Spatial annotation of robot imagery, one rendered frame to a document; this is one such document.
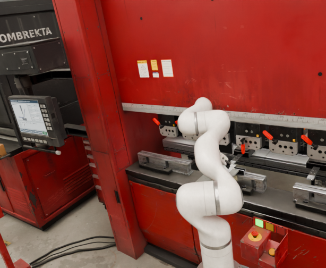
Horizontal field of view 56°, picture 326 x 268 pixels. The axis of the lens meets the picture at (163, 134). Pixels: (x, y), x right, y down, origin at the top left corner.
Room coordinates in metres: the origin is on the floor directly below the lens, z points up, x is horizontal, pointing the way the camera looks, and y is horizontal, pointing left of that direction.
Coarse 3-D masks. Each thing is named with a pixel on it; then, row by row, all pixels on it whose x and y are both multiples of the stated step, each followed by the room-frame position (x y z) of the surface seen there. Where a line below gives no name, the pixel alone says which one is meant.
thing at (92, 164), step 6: (84, 138) 3.01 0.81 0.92; (84, 144) 3.02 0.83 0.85; (90, 150) 2.98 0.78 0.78; (90, 156) 2.96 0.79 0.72; (90, 162) 3.03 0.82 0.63; (90, 168) 3.03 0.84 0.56; (96, 174) 3.00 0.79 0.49; (96, 180) 3.00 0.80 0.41; (96, 186) 2.99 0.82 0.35; (102, 198) 2.98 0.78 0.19; (102, 204) 2.98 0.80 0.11
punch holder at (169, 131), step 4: (160, 116) 2.07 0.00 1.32; (164, 116) 2.05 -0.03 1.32; (168, 116) 2.02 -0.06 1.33; (172, 116) 2.00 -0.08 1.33; (176, 116) 2.01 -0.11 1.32; (160, 120) 2.07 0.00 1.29; (164, 120) 2.05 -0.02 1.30; (168, 120) 2.02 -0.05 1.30; (172, 120) 2.00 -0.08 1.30; (176, 120) 2.00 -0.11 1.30; (164, 124) 2.05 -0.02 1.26; (168, 124) 2.03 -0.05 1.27; (172, 124) 2.01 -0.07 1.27; (176, 124) 2.00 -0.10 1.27; (164, 128) 2.05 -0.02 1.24; (168, 128) 2.03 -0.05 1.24; (172, 128) 2.00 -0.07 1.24; (176, 128) 1.99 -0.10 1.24; (160, 132) 2.08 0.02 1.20; (164, 132) 2.06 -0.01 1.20; (168, 132) 2.03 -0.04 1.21; (172, 132) 2.01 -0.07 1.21; (176, 132) 1.99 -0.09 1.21; (180, 132) 2.02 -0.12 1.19; (168, 136) 2.03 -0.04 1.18; (172, 136) 2.01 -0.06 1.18; (176, 136) 2.00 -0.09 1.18
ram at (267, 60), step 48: (144, 0) 2.05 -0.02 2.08; (192, 0) 1.83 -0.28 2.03; (240, 0) 1.64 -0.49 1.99; (288, 0) 1.48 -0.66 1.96; (144, 48) 2.10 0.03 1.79; (192, 48) 1.85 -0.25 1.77; (240, 48) 1.65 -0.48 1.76; (288, 48) 1.48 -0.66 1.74; (144, 96) 2.15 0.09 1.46; (192, 96) 1.88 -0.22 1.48; (240, 96) 1.66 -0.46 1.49; (288, 96) 1.49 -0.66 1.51
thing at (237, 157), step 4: (236, 148) 1.95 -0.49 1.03; (240, 148) 1.94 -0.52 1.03; (236, 152) 1.94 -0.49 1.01; (240, 152) 1.92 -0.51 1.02; (248, 152) 1.89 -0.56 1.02; (252, 152) 1.92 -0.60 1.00; (236, 156) 1.89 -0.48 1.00; (240, 156) 1.88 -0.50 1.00; (244, 156) 1.90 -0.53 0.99; (248, 156) 1.88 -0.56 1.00; (232, 160) 1.85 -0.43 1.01; (236, 160) 1.84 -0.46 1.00
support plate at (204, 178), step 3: (231, 171) 1.71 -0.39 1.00; (234, 171) 1.70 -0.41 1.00; (237, 171) 1.70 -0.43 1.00; (231, 174) 1.67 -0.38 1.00; (234, 174) 1.67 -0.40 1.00; (201, 177) 1.70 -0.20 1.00; (204, 177) 1.69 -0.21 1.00; (207, 177) 1.69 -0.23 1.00; (198, 180) 1.67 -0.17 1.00; (201, 180) 1.66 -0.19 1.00; (204, 180) 1.66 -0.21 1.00; (207, 180) 1.65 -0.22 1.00; (210, 180) 1.64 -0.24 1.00
